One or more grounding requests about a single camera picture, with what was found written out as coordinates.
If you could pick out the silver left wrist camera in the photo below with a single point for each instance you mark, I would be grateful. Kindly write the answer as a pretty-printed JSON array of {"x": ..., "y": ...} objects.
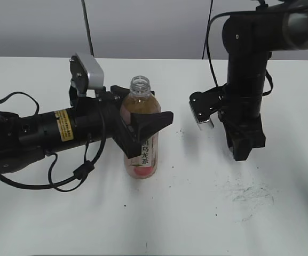
[{"x": 86, "y": 72}]

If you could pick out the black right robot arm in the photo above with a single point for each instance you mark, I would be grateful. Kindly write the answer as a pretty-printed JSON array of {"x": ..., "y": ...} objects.
[{"x": 250, "y": 38}]

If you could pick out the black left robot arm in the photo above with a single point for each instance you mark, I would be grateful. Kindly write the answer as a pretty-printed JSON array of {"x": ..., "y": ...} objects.
[{"x": 25, "y": 140}]

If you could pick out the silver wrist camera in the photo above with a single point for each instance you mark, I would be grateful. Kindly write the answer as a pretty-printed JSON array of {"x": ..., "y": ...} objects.
[
  {"x": 86, "y": 72},
  {"x": 204, "y": 104}
]

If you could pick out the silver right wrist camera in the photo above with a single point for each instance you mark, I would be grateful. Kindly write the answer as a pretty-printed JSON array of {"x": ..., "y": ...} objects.
[{"x": 204, "y": 104}]

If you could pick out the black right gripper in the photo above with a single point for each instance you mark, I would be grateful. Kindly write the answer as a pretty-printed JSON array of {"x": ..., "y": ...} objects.
[{"x": 240, "y": 115}]

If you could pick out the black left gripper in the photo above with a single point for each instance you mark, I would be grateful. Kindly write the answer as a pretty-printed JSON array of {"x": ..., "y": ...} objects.
[{"x": 98, "y": 118}]

